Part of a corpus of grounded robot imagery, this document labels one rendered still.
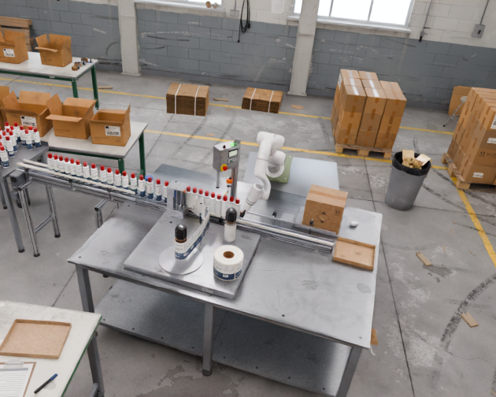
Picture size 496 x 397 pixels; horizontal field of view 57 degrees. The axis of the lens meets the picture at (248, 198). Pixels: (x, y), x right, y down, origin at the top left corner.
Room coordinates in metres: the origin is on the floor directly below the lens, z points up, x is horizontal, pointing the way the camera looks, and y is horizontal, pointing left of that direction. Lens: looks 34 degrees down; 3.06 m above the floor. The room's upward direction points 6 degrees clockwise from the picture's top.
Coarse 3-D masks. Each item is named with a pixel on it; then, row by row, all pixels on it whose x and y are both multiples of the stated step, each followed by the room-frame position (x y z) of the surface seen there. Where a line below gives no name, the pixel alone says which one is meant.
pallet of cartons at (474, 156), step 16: (480, 96) 5.73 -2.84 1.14; (464, 112) 6.01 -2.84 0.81; (480, 112) 5.57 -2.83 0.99; (464, 128) 5.84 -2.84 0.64; (480, 128) 5.39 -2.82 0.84; (464, 144) 5.67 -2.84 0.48; (480, 144) 5.25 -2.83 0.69; (448, 160) 5.84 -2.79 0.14; (464, 160) 5.49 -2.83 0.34; (480, 160) 5.26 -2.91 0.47; (464, 176) 5.32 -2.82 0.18; (480, 176) 5.26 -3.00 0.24
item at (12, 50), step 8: (0, 32) 6.50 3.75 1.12; (8, 32) 6.55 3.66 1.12; (16, 32) 6.54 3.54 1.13; (0, 40) 6.45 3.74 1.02; (8, 40) 6.52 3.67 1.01; (16, 40) 6.27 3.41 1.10; (24, 40) 6.47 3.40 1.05; (0, 48) 6.25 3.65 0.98; (8, 48) 6.24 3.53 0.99; (16, 48) 6.24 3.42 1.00; (24, 48) 6.44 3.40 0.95; (0, 56) 6.25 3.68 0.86; (8, 56) 6.23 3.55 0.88; (16, 56) 6.23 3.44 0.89; (24, 56) 6.40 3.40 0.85
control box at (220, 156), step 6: (222, 144) 3.06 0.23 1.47; (228, 144) 3.07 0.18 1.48; (216, 150) 3.00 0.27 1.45; (222, 150) 2.97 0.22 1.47; (228, 150) 3.00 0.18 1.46; (216, 156) 2.99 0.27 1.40; (222, 156) 2.96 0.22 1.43; (234, 156) 3.04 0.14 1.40; (216, 162) 2.99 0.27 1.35; (222, 162) 2.97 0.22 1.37; (234, 162) 3.04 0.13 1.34; (216, 168) 2.99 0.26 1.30; (222, 168) 2.97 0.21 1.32; (228, 168) 3.01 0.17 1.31
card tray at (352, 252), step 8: (344, 240) 2.85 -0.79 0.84; (352, 240) 2.83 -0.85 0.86; (336, 248) 2.75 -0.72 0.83; (344, 248) 2.76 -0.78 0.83; (352, 248) 2.77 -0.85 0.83; (360, 248) 2.78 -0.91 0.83; (368, 248) 2.79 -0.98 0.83; (336, 256) 2.66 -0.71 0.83; (344, 256) 2.67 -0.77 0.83; (352, 256) 2.67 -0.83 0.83; (360, 256) 2.68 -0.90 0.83; (368, 256) 2.69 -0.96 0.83; (352, 264) 2.58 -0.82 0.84; (360, 264) 2.56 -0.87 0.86; (368, 264) 2.60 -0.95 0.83
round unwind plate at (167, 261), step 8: (168, 248) 2.49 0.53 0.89; (160, 256) 2.40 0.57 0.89; (168, 256) 2.41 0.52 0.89; (192, 256) 2.43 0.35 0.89; (200, 256) 2.44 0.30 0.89; (160, 264) 2.32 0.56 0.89; (168, 264) 2.33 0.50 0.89; (176, 264) 2.33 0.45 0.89; (184, 264) 2.34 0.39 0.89; (192, 264) 2.35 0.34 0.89; (200, 264) 2.36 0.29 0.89; (176, 272) 2.26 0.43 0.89; (184, 272) 2.27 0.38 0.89
